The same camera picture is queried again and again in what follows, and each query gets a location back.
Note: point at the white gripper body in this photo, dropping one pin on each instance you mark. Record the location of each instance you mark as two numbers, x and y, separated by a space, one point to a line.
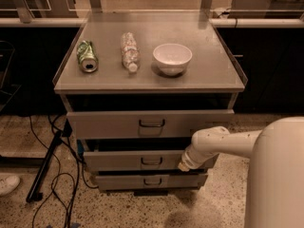
188 161

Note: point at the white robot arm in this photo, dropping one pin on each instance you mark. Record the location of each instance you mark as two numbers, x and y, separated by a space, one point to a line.
275 185

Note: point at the grey bottom drawer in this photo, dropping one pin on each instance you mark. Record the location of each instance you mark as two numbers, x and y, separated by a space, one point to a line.
150 180

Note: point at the grey metal drawer cabinet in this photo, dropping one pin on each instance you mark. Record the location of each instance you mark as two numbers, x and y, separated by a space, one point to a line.
212 80

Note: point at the white ceramic bowl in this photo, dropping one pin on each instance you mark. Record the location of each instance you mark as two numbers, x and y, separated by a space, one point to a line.
172 59

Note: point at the clear plastic water bottle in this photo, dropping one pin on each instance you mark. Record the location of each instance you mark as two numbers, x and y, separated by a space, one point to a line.
130 52

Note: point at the crushed green soda can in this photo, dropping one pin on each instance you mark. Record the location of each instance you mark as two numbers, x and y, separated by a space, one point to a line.
86 56

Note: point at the black floor stand bar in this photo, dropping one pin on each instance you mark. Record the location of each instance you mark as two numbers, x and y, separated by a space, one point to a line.
34 193

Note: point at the white shoe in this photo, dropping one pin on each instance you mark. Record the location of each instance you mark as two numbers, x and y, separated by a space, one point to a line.
8 184

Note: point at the white counter rail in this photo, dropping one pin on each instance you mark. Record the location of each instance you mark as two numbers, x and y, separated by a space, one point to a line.
218 23

